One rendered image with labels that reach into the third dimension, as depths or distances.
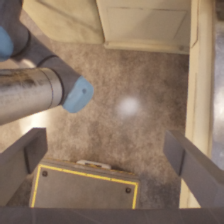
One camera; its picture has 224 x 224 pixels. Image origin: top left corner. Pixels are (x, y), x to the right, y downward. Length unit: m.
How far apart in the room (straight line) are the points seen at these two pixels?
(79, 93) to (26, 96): 0.10
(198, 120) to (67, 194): 0.88
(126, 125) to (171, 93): 0.47
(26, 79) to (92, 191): 0.93
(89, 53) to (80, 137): 0.77
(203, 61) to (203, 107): 0.19
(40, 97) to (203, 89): 0.61
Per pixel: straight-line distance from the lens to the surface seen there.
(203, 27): 0.83
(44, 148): 0.17
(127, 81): 1.40
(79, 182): 1.10
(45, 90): 0.26
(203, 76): 0.73
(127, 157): 1.35
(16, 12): 0.35
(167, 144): 0.16
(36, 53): 0.36
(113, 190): 1.07
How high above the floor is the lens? 1.33
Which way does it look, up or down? 81 degrees down
